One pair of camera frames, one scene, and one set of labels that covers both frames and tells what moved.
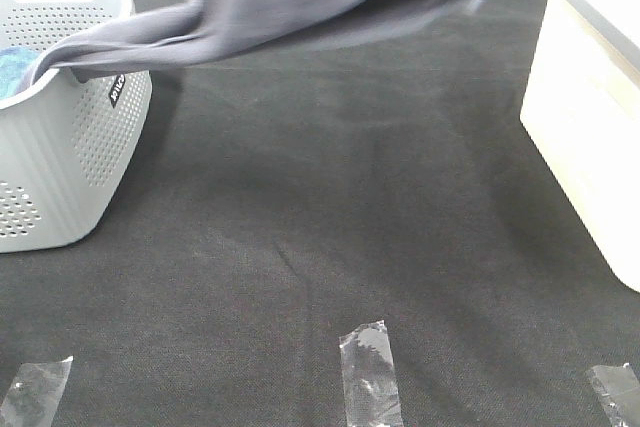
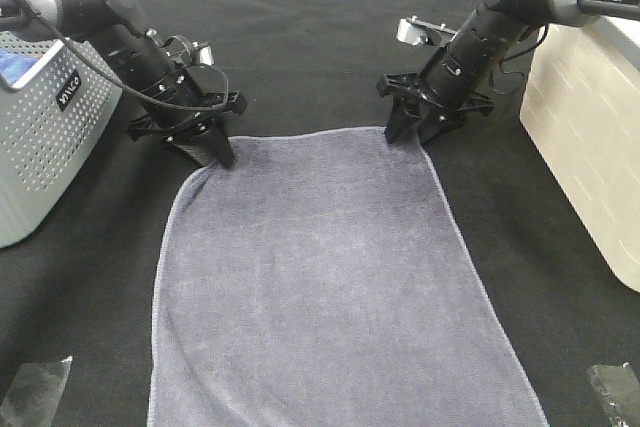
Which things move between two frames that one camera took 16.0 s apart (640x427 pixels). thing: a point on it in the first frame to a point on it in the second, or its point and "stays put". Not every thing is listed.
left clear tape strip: (32, 395) stays put
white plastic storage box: (582, 104) stays put
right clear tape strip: (621, 388) stays put
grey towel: (256, 1) to (320, 280)
